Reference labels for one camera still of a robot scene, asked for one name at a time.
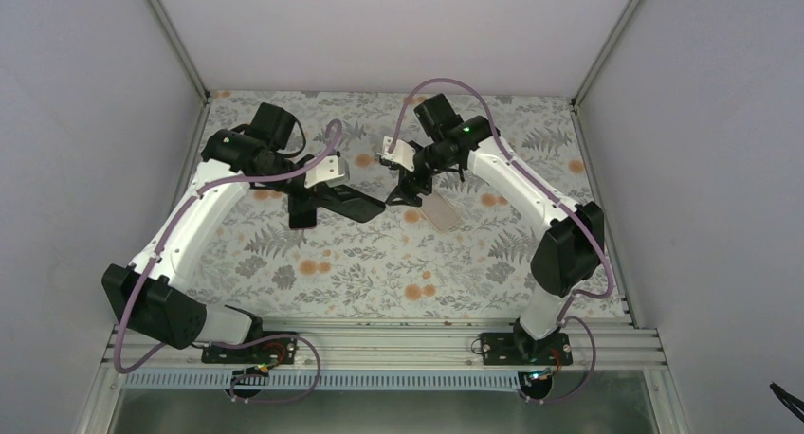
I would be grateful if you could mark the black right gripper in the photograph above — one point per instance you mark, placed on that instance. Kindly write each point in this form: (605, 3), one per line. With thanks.
(402, 190)

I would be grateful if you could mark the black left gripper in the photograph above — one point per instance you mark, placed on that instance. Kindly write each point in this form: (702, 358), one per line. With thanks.
(312, 192)

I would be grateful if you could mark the beige phone case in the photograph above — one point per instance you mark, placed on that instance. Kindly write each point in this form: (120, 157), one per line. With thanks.
(439, 212)

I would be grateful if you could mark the purple phone with black screen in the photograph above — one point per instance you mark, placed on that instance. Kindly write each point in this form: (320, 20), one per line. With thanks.
(302, 213)

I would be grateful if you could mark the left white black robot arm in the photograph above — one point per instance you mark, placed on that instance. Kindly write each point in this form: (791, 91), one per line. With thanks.
(232, 162)

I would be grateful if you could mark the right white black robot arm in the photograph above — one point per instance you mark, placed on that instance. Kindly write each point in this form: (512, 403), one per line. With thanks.
(571, 235)

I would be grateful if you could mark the floral patterned table mat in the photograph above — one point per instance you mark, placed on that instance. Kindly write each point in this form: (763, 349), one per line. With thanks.
(397, 265)

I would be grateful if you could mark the black object at corner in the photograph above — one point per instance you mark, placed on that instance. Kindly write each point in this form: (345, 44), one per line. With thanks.
(788, 400)

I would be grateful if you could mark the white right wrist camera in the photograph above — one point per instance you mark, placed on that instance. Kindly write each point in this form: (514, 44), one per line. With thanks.
(401, 156)

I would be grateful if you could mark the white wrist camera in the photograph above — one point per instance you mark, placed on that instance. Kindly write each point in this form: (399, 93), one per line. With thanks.
(401, 156)
(331, 171)

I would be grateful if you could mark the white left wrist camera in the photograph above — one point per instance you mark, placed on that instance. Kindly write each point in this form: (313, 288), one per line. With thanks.
(331, 171)

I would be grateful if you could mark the front aluminium rail beam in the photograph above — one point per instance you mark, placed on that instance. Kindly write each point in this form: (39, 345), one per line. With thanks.
(604, 346)

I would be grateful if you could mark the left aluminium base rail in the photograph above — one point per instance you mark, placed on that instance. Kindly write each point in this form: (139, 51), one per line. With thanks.
(182, 167)

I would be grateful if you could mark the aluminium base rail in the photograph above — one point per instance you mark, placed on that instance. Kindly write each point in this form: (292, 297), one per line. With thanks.
(182, 167)
(603, 192)

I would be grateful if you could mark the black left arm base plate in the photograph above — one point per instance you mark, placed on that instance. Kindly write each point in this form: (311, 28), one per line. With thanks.
(273, 348)

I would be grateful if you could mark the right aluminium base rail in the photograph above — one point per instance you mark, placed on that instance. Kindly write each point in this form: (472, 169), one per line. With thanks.
(603, 192)

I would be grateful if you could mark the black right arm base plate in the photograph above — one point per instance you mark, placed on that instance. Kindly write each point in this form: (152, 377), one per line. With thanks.
(503, 349)

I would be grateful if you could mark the slotted grey cable duct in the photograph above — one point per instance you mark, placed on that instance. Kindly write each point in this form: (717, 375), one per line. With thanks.
(329, 380)

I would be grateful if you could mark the left aluminium frame post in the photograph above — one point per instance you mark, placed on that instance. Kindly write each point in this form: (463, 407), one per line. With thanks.
(167, 27)

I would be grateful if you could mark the aluminium frame post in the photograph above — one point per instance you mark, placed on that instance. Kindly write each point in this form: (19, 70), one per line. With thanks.
(605, 52)
(167, 27)

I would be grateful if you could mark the right aluminium frame post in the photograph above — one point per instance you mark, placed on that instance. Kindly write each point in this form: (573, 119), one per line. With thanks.
(605, 52)

